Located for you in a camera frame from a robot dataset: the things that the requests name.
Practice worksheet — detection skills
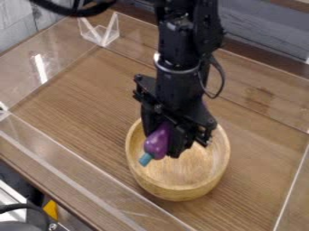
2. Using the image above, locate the clear acrylic tray wall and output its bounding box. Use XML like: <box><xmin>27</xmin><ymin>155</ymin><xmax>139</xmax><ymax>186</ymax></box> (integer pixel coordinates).
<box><xmin>0</xmin><ymin>102</ymin><xmax>195</xmax><ymax>231</ymax></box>

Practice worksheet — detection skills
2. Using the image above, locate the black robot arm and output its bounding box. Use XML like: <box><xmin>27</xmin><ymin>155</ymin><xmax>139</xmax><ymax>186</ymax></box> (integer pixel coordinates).
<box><xmin>133</xmin><ymin>0</ymin><xmax>225</xmax><ymax>164</ymax></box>

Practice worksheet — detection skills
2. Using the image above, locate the clear acrylic corner bracket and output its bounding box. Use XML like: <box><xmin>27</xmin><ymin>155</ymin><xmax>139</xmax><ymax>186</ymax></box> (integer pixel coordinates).
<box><xmin>78</xmin><ymin>13</ymin><xmax>119</xmax><ymax>48</ymax></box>

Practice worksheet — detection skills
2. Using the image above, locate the purple toy eggplant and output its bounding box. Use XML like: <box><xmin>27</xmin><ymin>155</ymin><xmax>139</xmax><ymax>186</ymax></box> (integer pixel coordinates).
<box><xmin>139</xmin><ymin>122</ymin><xmax>171</xmax><ymax>167</ymax></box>

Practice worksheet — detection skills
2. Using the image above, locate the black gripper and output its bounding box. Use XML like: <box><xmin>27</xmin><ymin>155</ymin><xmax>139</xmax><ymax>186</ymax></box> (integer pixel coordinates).
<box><xmin>133</xmin><ymin>53</ymin><xmax>217</xmax><ymax>159</ymax></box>

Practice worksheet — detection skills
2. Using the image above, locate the black cable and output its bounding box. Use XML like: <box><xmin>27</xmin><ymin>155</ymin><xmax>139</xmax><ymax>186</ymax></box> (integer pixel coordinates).
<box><xmin>0</xmin><ymin>203</ymin><xmax>46</xmax><ymax>231</ymax></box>

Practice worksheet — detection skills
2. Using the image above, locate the brown wooden bowl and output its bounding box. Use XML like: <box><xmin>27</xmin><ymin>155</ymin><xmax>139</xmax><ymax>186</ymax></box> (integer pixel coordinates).
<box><xmin>126</xmin><ymin>119</ymin><xmax>230</xmax><ymax>201</ymax></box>

